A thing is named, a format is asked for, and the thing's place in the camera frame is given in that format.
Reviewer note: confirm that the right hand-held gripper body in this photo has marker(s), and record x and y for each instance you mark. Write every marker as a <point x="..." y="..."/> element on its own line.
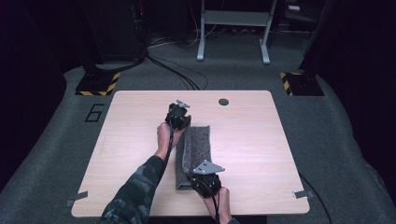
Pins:
<point x="208" y="180"/>

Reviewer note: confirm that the grey cloth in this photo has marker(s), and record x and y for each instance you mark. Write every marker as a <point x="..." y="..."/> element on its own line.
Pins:
<point x="196" y="149"/>

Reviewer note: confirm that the white desk frame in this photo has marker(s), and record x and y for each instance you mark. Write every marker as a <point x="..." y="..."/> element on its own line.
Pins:
<point x="233" y="18"/>

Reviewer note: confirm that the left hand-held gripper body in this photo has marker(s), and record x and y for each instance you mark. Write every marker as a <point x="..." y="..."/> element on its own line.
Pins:
<point x="177" y="115"/>

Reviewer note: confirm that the black stand base striped edge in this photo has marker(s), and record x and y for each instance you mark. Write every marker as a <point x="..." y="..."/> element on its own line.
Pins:
<point x="301" y="84"/>
<point x="98" y="83"/>

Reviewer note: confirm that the grey tape strip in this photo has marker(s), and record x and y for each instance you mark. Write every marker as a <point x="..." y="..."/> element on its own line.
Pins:
<point x="303" y="194"/>
<point x="76" y="198"/>

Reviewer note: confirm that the black cabinet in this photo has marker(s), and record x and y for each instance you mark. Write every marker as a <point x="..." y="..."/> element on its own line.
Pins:
<point x="115" y="31"/>

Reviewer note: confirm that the person's right hand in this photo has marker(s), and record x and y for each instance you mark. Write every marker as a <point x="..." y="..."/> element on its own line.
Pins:
<point x="219" y="203"/>

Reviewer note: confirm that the person's left hand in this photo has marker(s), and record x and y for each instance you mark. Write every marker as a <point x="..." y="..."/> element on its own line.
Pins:
<point x="166" y="137"/>

